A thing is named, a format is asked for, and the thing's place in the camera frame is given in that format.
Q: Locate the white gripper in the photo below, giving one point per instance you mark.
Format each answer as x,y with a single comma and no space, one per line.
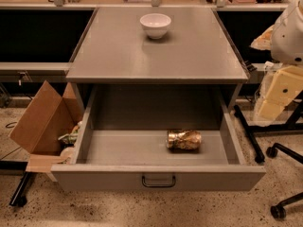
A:
289,38

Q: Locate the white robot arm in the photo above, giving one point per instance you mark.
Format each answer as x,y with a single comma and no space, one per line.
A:
286,42

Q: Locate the grey cabinet counter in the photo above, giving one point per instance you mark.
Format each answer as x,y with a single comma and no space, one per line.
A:
170,83

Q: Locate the open grey top drawer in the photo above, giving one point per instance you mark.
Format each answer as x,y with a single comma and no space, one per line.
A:
118,159

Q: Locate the black stand leg right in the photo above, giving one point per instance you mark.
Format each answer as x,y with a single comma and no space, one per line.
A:
291,125

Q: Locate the black stand leg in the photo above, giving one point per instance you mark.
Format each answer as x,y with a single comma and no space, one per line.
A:
19,198
291,125

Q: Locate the white ceramic bowl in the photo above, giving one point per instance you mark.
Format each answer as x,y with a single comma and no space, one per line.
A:
155,25

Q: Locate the trash items in box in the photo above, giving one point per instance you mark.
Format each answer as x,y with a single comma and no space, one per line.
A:
68,141

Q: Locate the brown cardboard box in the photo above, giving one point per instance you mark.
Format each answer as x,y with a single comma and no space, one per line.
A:
48,117

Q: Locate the black stand leg left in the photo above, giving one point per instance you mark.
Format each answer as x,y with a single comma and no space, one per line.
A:
19,198

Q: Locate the black drawer handle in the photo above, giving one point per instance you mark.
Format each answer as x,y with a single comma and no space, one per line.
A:
158,182

